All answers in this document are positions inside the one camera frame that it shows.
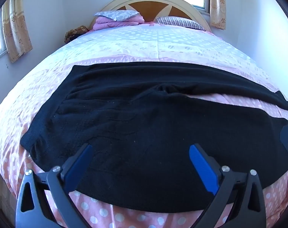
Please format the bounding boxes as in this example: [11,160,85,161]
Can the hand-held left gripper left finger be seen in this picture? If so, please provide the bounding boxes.
[15,143,94,228]

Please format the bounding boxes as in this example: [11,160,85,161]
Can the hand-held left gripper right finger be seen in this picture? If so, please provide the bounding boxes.
[189,144,271,228]

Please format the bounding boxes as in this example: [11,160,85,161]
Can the black knitted sweater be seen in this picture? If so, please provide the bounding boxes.
[20,64,288,213]

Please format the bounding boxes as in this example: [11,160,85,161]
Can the brown patterned cushion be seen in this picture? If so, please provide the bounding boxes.
[65,25,89,44]

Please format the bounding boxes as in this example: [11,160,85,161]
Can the pink polka dot bedspread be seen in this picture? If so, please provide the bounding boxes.
[0,25,288,228]

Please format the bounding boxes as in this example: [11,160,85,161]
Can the pink folded blanket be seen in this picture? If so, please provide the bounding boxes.
[93,14,146,30]

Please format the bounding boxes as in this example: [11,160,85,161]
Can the striped pillow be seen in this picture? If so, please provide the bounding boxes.
[156,17,206,31]

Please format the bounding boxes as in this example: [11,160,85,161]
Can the beige patterned curtain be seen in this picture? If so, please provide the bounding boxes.
[3,0,33,63]
[210,0,227,30]

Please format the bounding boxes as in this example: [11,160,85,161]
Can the grey floral pillow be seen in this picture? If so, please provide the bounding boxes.
[94,10,139,21]

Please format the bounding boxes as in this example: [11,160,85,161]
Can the cream and wood headboard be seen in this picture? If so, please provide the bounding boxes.
[88,0,212,32]

